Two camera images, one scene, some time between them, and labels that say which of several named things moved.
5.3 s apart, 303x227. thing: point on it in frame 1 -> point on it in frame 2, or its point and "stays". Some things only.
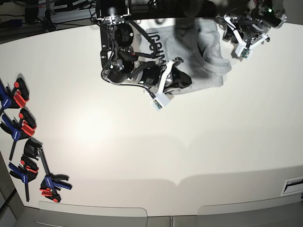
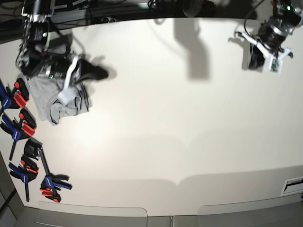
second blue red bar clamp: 25,127 stays
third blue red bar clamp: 26,171 stays
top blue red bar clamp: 16,99 stays
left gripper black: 151,76 -> 59,69
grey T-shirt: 196,40 -> 46,91
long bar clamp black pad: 50,183 stays
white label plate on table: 293,186 stays
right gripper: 250,26 -> 271,38
